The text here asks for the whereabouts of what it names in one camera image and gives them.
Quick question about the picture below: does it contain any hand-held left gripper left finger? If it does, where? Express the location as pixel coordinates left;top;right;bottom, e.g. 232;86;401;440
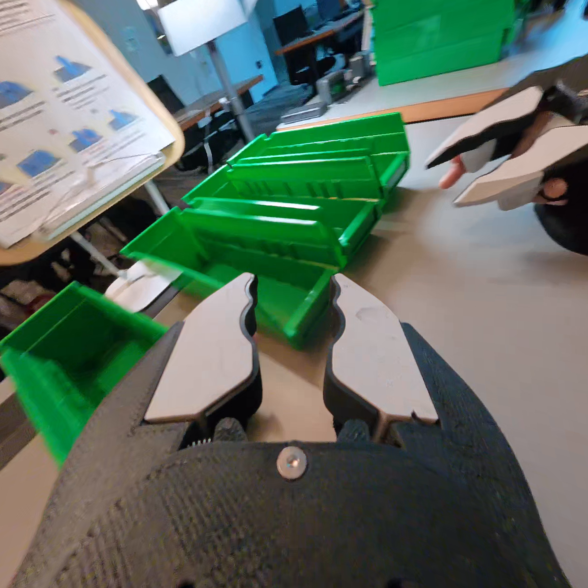
144;272;264;432

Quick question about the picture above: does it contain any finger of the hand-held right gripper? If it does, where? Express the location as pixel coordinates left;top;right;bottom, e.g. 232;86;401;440
452;124;588;212
424;85;546;174

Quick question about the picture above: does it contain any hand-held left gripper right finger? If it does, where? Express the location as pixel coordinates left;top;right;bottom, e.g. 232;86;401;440
322;274;440;441

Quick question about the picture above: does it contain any green plastic bin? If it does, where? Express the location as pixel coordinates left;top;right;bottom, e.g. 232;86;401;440
119;197;346;352
183;155;386;260
0;280;170;468
226;111;411;191

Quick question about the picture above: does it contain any brown office desk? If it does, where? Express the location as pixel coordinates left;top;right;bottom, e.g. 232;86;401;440
275;11;366;85

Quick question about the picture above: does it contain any wood-edged white table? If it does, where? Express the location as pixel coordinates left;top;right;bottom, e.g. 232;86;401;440
278;46;588;126

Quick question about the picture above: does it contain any stack of green bins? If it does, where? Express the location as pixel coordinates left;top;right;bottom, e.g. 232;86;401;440
371;0;517;86

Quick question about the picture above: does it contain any white board stand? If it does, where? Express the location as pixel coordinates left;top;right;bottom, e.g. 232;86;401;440
69;180;183;315

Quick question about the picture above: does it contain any clear page holder bar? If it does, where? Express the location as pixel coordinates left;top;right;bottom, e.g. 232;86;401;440
39;152;166;242

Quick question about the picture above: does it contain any grey metal pole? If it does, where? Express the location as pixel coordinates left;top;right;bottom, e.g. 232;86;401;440
209;39;253;141

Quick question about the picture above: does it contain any white instruction sheet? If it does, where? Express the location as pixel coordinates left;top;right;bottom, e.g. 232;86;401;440
0;0;176;249

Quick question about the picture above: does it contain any white sign panel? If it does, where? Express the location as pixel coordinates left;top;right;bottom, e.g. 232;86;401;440
157;0;250;57

